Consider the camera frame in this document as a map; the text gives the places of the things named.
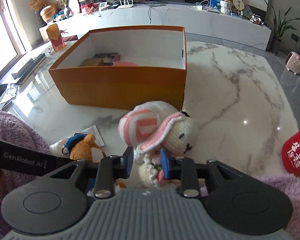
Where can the white paper sheet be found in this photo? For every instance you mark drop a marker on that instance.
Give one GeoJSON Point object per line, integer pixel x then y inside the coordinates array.
{"type": "Point", "coordinates": [8, 99]}

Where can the eyeglasses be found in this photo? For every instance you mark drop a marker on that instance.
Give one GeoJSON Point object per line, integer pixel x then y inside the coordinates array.
{"type": "Point", "coordinates": [15, 90]}

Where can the silver tablet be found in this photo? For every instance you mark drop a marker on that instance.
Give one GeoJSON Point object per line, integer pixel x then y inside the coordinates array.
{"type": "Point", "coordinates": [212, 10]}

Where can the wooden fan ornament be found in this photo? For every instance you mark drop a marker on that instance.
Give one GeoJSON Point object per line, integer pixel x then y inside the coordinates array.
{"type": "Point", "coordinates": [238, 3]}

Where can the red gift box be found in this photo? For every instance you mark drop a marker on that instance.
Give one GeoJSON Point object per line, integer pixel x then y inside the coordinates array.
{"type": "Point", "coordinates": [86, 8]}

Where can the small pink heater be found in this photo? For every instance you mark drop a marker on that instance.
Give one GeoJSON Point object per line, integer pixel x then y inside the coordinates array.
{"type": "Point", "coordinates": [293, 62]}

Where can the crochet bunny doll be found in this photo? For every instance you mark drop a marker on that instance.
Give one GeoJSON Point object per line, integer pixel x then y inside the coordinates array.
{"type": "Point", "coordinates": [182, 132]}

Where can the pink card wallet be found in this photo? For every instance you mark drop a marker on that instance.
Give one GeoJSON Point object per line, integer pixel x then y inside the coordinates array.
{"type": "Point", "coordinates": [125, 64]}

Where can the black and white cow figurine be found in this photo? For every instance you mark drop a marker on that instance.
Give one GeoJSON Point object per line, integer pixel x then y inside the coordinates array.
{"type": "Point", "coordinates": [256, 20]}

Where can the glass sliding door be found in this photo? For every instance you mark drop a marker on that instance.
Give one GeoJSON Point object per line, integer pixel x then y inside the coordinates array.
{"type": "Point", "coordinates": [5, 30]}

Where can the silver decorative plate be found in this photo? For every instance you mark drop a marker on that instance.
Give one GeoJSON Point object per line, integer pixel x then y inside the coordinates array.
{"type": "Point", "coordinates": [247, 11]}

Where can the white router with antennas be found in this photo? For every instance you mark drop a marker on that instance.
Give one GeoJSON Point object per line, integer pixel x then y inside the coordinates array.
{"type": "Point", "coordinates": [126, 5]}

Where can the brown bear plush blue hat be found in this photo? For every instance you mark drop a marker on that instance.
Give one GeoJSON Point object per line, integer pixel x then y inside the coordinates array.
{"type": "Point", "coordinates": [82, 150]}

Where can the purple fluffy blanket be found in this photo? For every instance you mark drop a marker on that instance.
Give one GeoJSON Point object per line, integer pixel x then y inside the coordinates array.
{"type": "Point", "coordinates": [10, 127]}

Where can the red leaf sprig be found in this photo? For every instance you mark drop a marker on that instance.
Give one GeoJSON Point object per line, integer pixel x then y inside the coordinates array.
{"type": "Point", "coordinates": [63, 33]}

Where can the small clear glass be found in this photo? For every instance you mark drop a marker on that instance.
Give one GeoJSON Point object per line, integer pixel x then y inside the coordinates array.
{"type": "Point", "coordinates": [50, 50]}

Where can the white desk thermometer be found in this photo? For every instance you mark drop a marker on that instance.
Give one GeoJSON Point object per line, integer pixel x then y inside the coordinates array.
{"type": "Point", "coordinates": [103, 6]}

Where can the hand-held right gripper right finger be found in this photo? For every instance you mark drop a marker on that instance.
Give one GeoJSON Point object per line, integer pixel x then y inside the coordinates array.
{"type": "Point", "coordinates": [165, 163]}

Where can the dried yellow flowers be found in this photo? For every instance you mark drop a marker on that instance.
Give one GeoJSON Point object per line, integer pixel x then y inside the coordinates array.
{"type": "Point", "coordinates": [36, 3]}

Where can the black remote control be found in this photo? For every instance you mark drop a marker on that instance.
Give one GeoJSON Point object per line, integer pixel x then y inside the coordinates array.
{"type": "Point", "coordinates": [38, 60]}

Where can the orange cardboard box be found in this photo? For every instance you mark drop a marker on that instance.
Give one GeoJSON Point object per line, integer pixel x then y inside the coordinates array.
{"type": "Point", "coordinates": [120, 85]}

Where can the wall outlet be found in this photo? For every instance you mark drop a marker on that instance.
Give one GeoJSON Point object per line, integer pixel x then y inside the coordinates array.
{"type": "Point", "coordinates": [295, 37]}

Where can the white set-top device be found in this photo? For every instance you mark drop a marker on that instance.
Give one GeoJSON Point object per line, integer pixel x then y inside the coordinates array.
{"type": "Point", "coordinates": [21, 70]}

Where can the tall potted green plant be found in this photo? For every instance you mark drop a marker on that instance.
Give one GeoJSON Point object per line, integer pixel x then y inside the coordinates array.
{"type": "Point", "coordinates": [275, 45]}

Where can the red and gold carton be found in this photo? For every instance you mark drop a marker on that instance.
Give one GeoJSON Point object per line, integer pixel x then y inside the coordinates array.
{"type": "Point", "coordinates": [55, 36]}

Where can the small gold brown box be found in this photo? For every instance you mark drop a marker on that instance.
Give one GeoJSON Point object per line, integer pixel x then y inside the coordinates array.
{"type": "Point", "coordinates": [91, 62]}

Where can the blue plush toy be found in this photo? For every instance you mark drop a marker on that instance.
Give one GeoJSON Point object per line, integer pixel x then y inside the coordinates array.
{"type": "Point", "coordinates": [58, 17]}

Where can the white hand cream tube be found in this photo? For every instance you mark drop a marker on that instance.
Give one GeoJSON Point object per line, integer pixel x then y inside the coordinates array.
{"type": "Point", "coordinates": [56, 148]}

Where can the white marble tv console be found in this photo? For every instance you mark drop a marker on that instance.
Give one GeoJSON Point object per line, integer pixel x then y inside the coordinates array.
{"type": "Point", "coordinates": [190, 22]}

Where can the red mug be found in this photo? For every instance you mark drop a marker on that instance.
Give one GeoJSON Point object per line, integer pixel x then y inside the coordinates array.
{"type": "Point", "coordinates": [293, 155]}

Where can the golden brown jar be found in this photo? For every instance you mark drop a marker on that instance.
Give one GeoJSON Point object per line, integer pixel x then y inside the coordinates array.
{"type": "Point", "coordinates": [48, 13]}

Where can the dark printed box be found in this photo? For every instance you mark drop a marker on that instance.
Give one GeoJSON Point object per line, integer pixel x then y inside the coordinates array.
{"type": "Point", "coordinates": [107, 56]}

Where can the pink striped white plush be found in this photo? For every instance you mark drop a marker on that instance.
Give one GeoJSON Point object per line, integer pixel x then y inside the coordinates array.
{"type": "Point", "coordinates": [137, 125]}

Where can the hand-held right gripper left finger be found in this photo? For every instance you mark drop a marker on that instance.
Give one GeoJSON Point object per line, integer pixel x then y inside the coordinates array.
{"type": "Point", "coordinates": [130, 161]}

